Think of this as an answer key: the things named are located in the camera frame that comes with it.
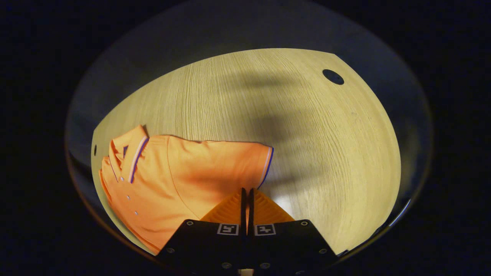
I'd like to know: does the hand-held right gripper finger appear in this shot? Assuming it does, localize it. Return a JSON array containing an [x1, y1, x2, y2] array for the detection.
[[157, 187, 247, 276], [247, 187, 341, 276]]

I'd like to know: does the orange T-shirt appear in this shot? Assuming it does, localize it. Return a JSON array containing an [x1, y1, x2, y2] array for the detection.
[[99, 125, 275, 256]]

